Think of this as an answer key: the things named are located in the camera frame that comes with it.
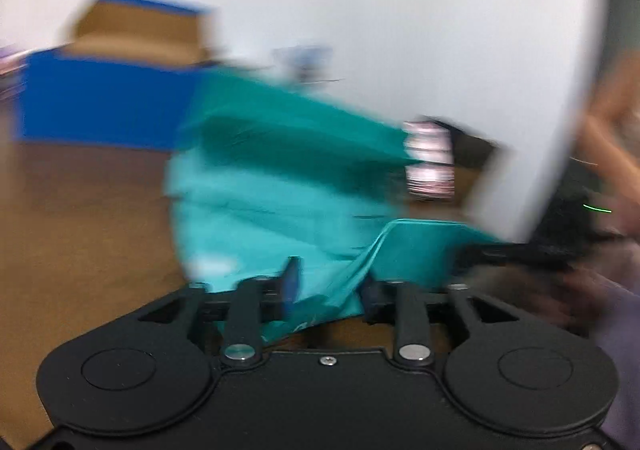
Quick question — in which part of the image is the teal non-woven shopping bag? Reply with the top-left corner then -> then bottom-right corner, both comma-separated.
165,68 -> 488,343

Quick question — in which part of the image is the person's hand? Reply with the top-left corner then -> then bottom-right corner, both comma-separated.
569,48 -> 640,241

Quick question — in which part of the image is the smartphone on stand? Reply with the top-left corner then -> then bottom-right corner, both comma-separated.
402,121 -> 454,201

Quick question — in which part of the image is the blue water bottle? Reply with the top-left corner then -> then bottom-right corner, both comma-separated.
272,44 -> 340,86

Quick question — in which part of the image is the blue cardboard box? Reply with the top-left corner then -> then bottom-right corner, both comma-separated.
15,0 -> 212,151

